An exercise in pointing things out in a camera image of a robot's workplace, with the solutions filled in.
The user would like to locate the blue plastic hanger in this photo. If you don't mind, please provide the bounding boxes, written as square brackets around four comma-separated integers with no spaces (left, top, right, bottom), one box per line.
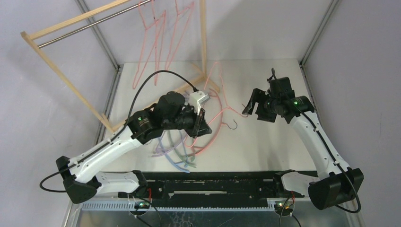
[157,137,190,174]

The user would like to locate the pink notched hanger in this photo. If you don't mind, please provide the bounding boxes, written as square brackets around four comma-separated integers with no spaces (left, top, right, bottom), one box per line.
[203,61,248,128]

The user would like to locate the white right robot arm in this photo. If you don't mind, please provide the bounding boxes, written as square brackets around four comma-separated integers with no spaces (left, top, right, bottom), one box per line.
[242,76,364,213]

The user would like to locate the purple plastic hanger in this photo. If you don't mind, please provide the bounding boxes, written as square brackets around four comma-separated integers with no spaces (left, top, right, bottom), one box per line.
[151,130,188,157]

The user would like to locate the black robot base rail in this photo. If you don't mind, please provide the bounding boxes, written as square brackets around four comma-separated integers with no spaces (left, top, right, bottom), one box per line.
[86,170,339,209]

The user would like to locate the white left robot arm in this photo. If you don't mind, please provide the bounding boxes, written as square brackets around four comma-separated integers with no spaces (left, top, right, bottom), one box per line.
[56,91,212,204]

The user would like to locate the green plastic hanger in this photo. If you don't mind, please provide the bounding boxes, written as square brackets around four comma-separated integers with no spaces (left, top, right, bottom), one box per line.
[166,91,199,168]

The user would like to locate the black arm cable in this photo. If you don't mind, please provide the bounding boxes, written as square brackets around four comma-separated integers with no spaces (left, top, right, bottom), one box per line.
[39,70,200,192]
[268,68,362,214]

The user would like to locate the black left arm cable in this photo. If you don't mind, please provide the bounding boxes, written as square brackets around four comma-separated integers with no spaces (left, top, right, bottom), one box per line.
[39,70,200,192]

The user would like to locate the right aluminium frame post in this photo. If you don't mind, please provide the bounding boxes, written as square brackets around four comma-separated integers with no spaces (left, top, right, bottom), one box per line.
[299,0,341,68]

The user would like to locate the pink curved plastic hanger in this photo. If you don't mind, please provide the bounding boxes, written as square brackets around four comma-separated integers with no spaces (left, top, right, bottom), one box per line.
[188,88,223,158]

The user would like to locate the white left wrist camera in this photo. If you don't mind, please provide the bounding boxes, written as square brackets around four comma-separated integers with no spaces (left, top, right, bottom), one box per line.
[188,90,210,115]

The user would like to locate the left aluminium frame post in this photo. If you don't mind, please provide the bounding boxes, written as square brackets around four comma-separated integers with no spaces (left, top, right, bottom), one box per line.
[74,0,120,70]

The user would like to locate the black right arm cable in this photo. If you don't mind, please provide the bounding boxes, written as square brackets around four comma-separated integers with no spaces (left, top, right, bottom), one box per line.
[268,68,362,214]

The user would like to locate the aluminium frame post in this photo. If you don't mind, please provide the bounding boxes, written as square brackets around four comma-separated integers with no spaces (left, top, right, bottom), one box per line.
[299,0,341,68]
[74,0,120,70]

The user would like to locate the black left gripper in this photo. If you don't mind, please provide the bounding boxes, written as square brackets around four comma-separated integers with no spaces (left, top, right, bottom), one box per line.
[163,103,212,139]

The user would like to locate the wooden clothes rack frame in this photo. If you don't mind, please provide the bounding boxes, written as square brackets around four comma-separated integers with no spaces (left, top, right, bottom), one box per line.
[20,0,220,132]

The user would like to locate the metal rack hanging rod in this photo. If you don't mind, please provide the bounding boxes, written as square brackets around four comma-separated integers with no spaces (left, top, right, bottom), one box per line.
[38,0,153,49]

